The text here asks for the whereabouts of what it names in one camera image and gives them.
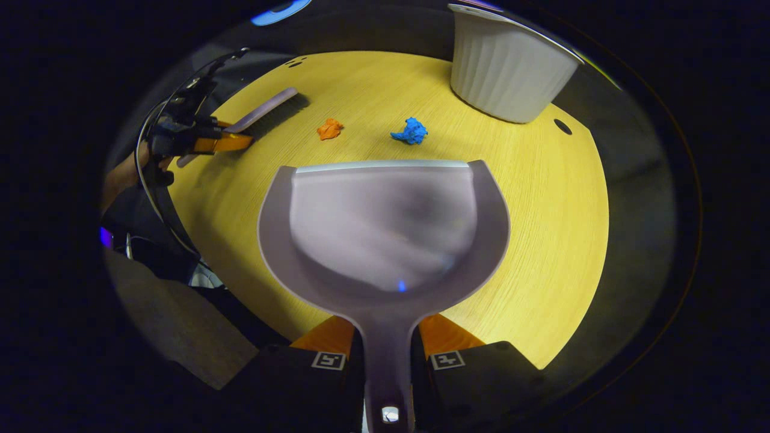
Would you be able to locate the white ribbed garbage bin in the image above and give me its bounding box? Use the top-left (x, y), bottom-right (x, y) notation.
top-left (448, 3), bottom-right (584, 124)

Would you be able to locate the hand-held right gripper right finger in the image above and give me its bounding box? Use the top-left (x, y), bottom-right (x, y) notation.
top-left (411, 313), bottom-right (542, 433)

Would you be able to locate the left hand-held gripper cable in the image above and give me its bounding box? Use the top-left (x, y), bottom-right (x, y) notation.
top-left (135, 47), bottom-right (250, 265)

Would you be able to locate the yellow wooden desktop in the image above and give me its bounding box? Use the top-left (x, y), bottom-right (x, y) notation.
top-left (165, 51), bottom-right (609, 370)

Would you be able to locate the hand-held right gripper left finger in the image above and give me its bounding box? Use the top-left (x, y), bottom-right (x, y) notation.
top-left (241, 314), bottom-right (365, 433)

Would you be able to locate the small pale lilac broom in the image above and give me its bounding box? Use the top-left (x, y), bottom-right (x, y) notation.
top-left (177, 87), bottom-right (310, 168)

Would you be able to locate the blue paper trash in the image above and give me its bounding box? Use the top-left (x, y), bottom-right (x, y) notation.
top-left (390, 117), bottom-right (429, 146)

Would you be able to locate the pale lilac dustpan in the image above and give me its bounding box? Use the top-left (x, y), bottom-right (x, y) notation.
top-left (257, 159), bottom-right (512, 433)

